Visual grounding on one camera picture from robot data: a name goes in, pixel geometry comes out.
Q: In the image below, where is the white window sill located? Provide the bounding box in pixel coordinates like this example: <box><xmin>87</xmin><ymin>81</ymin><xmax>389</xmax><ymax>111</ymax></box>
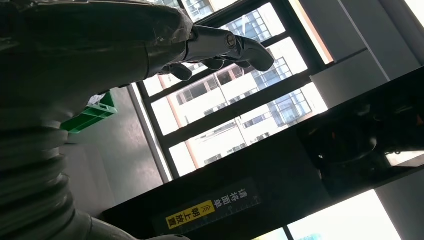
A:
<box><xmin>127</xmin><ymin>82</ymin><xmax>173</xmax><ymax>183</ymax></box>

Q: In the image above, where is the dark window frame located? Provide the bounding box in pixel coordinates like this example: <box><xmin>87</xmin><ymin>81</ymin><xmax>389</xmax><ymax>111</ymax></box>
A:
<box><xmin>135</xmin><ymin>0</ymin><xmax>329</xmax><ymax>183</ymax></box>

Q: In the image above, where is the green plastic crate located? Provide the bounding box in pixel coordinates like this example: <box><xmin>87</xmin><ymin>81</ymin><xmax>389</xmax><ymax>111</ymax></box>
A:
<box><xmin>60</xmin><ymin>91</ymin><xmax>118</xmax><ymax>135</ymax></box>

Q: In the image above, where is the grey parcel bag red print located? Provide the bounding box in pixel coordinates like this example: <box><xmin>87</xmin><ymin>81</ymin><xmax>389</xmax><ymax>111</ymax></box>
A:
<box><xmin>86</xmin><ymin>93</ymin><xmax>107</xmax><ymax>107</ymax></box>

